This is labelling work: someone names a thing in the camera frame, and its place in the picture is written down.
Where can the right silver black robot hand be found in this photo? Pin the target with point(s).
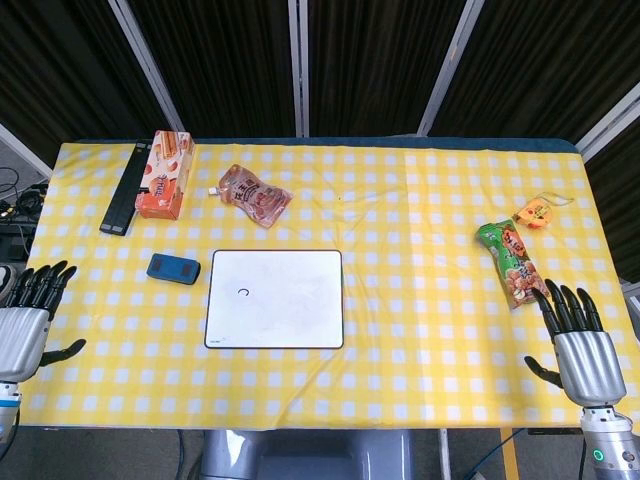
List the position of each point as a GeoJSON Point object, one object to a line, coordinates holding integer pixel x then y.
{"type": "Point", "coordinates": [589, 359]}

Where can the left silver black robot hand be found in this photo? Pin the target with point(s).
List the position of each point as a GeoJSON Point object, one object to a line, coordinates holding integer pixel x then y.
{"type": "Point", "coordinates": [21, 325]}

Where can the blue eraser block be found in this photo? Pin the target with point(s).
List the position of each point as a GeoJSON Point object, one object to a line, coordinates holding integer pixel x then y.
{"type": "Point", "coordinates": [172, 269]}

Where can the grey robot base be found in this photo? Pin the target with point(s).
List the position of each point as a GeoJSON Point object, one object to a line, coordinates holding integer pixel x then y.
{"type": "Point", "coordinates": [305, 454]}

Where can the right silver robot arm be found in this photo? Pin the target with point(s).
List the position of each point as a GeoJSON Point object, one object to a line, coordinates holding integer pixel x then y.
{"type": "Point", "coordinates": [611, 440]}

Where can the green peanut snack bag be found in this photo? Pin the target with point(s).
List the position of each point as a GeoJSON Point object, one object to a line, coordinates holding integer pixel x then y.
{"type": "Point", "coordinates": [513, 265]}

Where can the small orange snack packet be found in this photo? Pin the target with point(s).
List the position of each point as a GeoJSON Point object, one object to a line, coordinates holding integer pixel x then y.
{"type": "Point", "coordinates": [536, 212]}

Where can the long black bar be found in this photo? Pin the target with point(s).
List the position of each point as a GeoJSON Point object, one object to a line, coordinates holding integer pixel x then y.
{"type": "Point", "coordinates": [125, 187]}

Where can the orange biscuit box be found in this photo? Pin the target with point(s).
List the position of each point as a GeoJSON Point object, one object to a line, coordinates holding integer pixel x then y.
{"type": "Point", "coordinates": [164, 176]}

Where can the red drink pouch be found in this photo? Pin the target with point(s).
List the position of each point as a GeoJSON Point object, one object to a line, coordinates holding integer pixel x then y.
{"type": "Point", "coordinates": [256, 196]}

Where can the yellow white checkered tablecloth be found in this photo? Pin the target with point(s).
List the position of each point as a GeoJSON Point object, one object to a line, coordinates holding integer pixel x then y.
{"type": "Point", "coordinates": [320, 280]}

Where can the white whiteboard with black frame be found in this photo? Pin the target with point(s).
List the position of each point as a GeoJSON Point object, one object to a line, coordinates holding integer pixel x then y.
{"type": "Point", "coordinates": [274, 299]}

